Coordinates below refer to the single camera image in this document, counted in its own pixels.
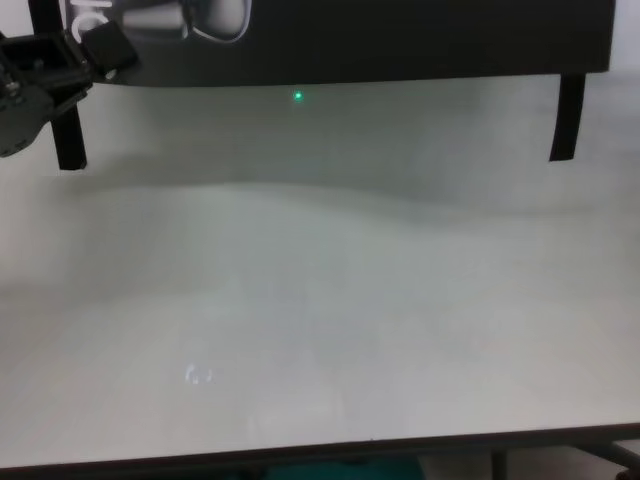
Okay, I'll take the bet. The grey table leg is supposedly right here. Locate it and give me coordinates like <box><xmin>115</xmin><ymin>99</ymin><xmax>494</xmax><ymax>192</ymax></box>
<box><xmin>489</xmin><ymin>447</ymin><xmax>508</xmax><ymax>480</ymax></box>

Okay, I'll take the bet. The grey table crossbar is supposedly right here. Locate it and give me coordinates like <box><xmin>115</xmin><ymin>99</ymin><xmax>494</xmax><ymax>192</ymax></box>
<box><xmin>579</xmin><ymin>437</ymin><xmax>640</xmax><ymax>472</ymax></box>

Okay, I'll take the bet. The black robot poster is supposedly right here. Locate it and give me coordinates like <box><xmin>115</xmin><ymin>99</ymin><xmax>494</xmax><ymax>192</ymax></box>
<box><xmin>58</xmin><ymin>0</ymin><xmax>615</xmax><ymax>89</ymax></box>

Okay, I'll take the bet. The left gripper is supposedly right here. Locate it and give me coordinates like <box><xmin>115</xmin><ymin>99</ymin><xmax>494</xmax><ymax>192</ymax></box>
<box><xmin>0</xmin><ymin>22</ymin><xmax>140</xmax><ymax>159</ymax></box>

